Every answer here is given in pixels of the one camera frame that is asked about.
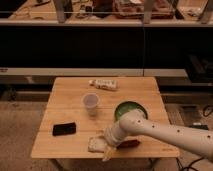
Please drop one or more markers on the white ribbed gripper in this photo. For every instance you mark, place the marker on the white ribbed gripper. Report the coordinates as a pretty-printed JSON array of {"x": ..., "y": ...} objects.
[{"x": 114, "y": 136}]

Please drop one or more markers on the white sponge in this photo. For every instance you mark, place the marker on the white sponge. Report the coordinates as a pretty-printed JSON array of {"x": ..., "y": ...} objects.
[{"x": 97, "y": 144}]

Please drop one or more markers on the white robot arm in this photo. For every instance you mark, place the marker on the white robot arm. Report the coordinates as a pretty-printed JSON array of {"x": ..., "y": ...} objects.
[{"x": 196, "y": 141}]

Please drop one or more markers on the green ceramic bowl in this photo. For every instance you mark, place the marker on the green ceramic bowl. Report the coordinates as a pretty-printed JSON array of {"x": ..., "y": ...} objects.
[{"x": 127, "y": 106}]

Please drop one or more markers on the black rectangular block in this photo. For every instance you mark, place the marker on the black rectangular block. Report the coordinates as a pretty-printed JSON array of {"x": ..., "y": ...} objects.
[{"x": 64, "y": 129}]

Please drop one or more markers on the wooden table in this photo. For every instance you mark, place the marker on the wooden table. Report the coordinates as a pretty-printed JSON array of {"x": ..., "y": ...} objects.
[{"x": 65, "y": 106}]

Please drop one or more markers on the background workbench shelf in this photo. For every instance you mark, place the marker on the background workbench shelf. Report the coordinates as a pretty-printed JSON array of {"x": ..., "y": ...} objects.
[{"x": 124, "y": 13}]

